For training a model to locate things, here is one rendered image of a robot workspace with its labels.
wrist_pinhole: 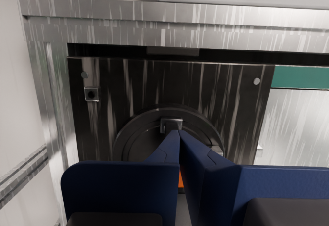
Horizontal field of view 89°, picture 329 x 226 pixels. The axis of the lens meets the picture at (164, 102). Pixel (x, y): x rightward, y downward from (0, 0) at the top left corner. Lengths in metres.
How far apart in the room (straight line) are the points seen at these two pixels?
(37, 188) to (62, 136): 0.24
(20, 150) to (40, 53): 0.26
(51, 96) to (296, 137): 0.38
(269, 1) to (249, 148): 0.18
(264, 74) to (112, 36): 0.18
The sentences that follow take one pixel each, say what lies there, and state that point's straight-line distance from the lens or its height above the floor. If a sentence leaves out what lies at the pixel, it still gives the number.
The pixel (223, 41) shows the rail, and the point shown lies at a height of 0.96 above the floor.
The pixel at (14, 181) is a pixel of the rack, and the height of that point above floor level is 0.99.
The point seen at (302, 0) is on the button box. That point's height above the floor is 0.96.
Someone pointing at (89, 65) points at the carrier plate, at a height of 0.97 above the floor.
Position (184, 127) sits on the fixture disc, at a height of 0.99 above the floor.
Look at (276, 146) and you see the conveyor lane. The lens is 0.35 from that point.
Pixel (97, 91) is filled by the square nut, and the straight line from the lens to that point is 0.20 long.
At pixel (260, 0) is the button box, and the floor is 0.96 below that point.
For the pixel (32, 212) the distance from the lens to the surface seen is 0.56.
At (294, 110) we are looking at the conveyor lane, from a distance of 0.34.
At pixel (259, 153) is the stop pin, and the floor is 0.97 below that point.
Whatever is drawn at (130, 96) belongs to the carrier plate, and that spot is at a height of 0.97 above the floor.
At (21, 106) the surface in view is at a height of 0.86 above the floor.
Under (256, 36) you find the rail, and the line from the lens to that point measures 0.23.
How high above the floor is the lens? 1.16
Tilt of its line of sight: 73 degrees down
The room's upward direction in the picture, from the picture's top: 177 degrees clockwise
